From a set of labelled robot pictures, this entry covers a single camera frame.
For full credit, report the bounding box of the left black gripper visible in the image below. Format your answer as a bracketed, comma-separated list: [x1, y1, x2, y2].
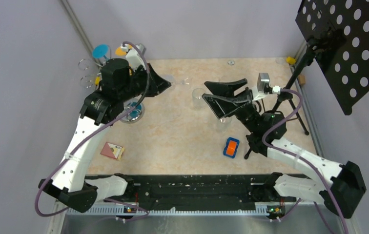
[119, 62, 171, 102]

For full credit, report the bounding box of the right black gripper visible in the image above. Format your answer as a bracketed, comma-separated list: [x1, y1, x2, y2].
[202, 79, 260, 134]

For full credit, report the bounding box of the clear ribbed short glass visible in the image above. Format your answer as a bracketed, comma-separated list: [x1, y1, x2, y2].
[192, 88, 206, 110]

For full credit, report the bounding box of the clear flute wine glass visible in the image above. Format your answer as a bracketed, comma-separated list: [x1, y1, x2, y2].
[218, 76, 234, 83]

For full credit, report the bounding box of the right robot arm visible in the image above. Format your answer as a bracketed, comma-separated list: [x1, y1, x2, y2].
[202, 79, 367, 219]

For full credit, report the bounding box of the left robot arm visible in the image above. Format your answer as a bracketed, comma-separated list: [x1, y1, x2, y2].
[39, 58, 172, 213]

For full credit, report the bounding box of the chrome wine glass rack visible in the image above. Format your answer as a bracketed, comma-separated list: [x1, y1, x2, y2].
[80, 43, 146, 125]

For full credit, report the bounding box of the yellow wine glass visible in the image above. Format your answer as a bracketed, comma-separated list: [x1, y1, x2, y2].
[115, 44, 132, 56]

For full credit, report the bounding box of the blue wine glass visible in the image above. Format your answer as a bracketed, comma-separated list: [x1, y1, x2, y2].
[91, 44, 111, 61]

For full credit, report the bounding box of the metal washer on table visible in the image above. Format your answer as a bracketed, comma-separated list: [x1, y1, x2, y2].
[227, 60, 235, 66]

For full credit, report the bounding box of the blue orange toy car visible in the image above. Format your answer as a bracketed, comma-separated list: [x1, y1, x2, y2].
[223, 137, 240, 158]

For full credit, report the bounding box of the yellow corner clip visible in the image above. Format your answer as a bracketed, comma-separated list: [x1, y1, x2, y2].
[285, 57, 296, 65]

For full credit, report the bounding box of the pink card box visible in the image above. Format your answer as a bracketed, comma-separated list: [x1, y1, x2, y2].
[100, 142, 125, 160]

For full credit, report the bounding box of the black perforated music stand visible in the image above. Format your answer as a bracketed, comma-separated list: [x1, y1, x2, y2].
[243, 0, 369, 160]

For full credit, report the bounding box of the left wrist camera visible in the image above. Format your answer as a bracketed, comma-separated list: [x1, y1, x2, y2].
[125, 48, 146, 71]

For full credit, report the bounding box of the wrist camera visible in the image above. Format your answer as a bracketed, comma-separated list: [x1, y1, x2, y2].
[125, 48, 146, 71]
[251, 73, 281, 101]

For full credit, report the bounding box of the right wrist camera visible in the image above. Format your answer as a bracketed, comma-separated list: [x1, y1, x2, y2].
[251, 73, 281, 101]

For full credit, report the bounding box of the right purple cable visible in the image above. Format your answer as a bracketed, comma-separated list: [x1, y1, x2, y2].
[262, 89, 350, 234]

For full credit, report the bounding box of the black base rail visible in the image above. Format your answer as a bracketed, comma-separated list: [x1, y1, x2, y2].
[87, 174, 302, 214]

